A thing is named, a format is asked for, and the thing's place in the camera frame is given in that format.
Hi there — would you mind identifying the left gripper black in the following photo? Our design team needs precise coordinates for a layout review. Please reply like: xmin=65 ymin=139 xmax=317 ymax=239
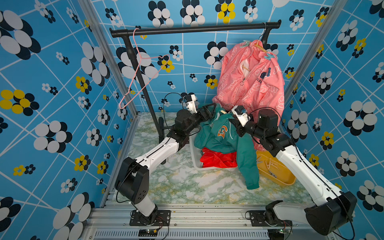
xmin=184 ymin=102 xmax=215 ymax=137

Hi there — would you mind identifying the green letter jacket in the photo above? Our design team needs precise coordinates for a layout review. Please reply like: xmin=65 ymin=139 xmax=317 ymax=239
xmin=195 ymin=105 xmax=260 ymax=190

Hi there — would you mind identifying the beige clothespin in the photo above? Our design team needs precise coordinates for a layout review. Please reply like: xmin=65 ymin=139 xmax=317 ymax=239
xmin=266 ymin=160 xmax=279 ymax=175

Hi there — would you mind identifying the red white rainbow jacket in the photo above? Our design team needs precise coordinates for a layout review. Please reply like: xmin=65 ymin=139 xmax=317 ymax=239
xmin=200 ymin=148 xmax=238 ymax=169

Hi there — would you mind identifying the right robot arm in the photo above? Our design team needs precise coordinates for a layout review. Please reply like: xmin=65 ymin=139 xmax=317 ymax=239
xmin=230 ymin=106 xmax=357 ymax=236

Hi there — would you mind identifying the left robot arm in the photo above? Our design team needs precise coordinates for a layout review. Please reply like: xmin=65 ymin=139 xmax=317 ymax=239
xmin=115 ymin=103 xmax=217 ymax=222

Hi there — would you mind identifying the wooden hanger of pink jacket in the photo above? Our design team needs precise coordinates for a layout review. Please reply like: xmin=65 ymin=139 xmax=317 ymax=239
xmin=242 ymin=23 xmax=267 ymax=72

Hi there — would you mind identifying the white plastic basket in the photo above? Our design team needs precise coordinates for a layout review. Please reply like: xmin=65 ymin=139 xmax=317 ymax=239
xmin=190 ymin=135 xmax=219 ymax=171

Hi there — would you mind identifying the yellow plastic tub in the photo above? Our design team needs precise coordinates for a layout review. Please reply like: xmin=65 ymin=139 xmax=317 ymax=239
xmin=256 ymin=150 xmax=296 ymax=187

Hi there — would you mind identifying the pink printed jacket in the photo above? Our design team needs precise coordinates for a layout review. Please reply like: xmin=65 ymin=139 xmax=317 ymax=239
xmin=213 ymin=40 xmax=285 ymax=121

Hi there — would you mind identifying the black clothes rack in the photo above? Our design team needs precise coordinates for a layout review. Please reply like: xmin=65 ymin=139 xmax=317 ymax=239
xmin=110 ymin=20 xmax=282 ymax=142

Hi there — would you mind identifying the green circuit board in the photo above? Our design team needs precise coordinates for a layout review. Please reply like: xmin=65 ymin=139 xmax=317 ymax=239
xmin=138 ymin=229 xmax=158 ymax=238

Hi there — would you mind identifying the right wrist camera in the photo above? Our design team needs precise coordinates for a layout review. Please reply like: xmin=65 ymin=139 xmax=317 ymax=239
xmin=232 ymin=106 xmax=250 ymax=127

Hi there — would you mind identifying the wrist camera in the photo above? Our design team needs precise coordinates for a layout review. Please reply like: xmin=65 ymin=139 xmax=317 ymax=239
xmin=232 ymin=106 xmax=250 ymax=127
xmin=183 ymin=94 xmax=197 ymax=114

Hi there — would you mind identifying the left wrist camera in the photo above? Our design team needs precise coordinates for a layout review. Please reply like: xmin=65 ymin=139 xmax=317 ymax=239
xmin=183 ymin=94 xmax=197 ymax=114

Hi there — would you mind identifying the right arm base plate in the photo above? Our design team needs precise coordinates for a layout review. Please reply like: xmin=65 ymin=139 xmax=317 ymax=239
xmin=245 ymin=211 xmax=293 ymax=228

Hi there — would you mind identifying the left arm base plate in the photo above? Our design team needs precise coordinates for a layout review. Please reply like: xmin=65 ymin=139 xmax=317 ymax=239
xmin=129 ymin=209 xmax=171 ymax=227

